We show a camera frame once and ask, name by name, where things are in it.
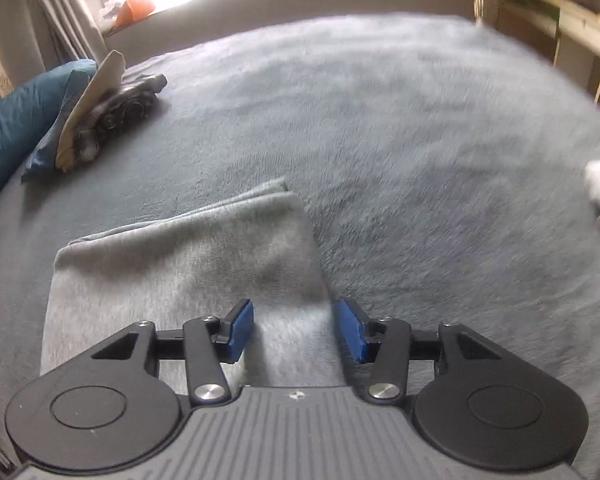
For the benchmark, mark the grey bed blanket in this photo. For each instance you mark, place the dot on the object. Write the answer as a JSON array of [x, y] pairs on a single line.
[[405, 160]]

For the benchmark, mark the orange bag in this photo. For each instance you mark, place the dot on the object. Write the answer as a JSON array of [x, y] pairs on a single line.
[[135, 9]]

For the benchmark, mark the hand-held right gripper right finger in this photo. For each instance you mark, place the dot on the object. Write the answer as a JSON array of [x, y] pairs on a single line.
[[350, 327]]

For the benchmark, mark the dark patterned cloth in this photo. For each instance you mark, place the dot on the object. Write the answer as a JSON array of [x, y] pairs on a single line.
[[125, 105]]

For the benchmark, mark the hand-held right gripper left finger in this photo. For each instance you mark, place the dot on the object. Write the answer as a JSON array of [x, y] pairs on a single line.
[[241, 327]]

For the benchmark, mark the teal duvet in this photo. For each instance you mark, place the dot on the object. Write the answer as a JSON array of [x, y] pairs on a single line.
[[15, 115]]

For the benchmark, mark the grey curtain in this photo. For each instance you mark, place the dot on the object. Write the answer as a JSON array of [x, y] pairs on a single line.
[[62, 15]]

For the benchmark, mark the cream wooden desk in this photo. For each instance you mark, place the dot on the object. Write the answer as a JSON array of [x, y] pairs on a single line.
[[555, 25]]

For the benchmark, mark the grey sweatshirt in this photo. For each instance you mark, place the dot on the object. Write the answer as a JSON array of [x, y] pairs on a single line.
[[190, 270]]

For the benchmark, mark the cream bedpost finial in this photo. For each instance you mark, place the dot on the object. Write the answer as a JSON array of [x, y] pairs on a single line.
[[486, 2]]

